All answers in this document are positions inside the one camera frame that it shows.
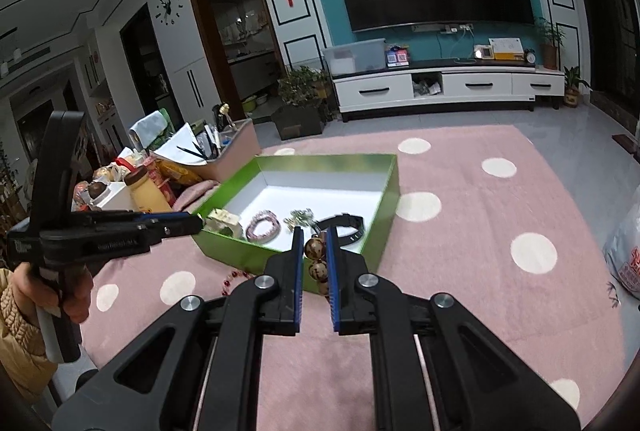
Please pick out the white plastic shopping bag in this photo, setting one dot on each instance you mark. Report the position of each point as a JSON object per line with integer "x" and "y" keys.
{"x": 621, "y": 250}

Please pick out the white paper sheet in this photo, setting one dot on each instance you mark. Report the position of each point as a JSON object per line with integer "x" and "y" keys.
{"x": 182, "y": 148}

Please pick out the tan jacket sleeve forearm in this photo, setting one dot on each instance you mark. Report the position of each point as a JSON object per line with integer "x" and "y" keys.
{"x": 23, "y": 355}

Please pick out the white yellow box on cabinet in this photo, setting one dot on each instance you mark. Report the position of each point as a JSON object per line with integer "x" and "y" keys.
{"x": 507, "y": 49}

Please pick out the small floor potted plant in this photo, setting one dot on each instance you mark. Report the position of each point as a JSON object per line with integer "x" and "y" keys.
{"x": 575, "y": 87}

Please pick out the person's left hand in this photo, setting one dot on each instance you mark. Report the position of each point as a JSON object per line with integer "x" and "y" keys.
{"x": 29, "y": 293}

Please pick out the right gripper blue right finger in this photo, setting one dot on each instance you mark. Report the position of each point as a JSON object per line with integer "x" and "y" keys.
{"x": 435, "y": 365}

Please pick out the white square box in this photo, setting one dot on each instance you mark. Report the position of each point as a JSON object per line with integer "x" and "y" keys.
{"x": 116, "y": 197}

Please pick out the black wristwatch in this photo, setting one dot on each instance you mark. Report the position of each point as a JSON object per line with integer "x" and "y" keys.
{"x": 346, "y": 221}

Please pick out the right potted plant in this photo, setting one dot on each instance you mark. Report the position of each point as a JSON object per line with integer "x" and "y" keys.
{"x": 550, "y": 37}

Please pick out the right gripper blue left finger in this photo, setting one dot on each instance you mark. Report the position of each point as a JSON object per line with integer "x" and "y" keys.
{"x": 197, "y": 367}

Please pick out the yellow bear bottle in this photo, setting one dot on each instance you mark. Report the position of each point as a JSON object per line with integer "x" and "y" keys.
{"x": 147, "y": 196}

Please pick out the pink desk organizer box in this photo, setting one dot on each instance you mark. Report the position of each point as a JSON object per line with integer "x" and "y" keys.
{"x": 243, "y": 147}

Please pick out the pink polka dot tablecloth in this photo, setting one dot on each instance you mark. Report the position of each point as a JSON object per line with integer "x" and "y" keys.
{"x": 480, "y": 215}

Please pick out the potted green plant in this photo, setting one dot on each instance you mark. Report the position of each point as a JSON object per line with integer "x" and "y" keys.
{"x": 305, "y": 93}

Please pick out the white tv cabinet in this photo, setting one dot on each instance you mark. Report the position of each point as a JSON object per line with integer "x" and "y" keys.
{"x": 472, "y": 84}

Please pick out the clear plastic storage bin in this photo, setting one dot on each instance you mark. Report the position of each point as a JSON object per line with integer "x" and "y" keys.
{"x": 354, "y": 58}

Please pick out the black wall clock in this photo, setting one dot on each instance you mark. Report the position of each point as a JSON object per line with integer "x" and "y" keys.
{"x": 167, "y": 11}

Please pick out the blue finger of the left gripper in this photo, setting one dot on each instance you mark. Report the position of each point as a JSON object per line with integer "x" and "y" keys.
{"x": 178, "y": 228}
{"x": 164, "y": 216}

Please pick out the green cardboard box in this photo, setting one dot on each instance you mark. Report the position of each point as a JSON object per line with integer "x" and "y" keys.
{"x": 300, "y": 210}

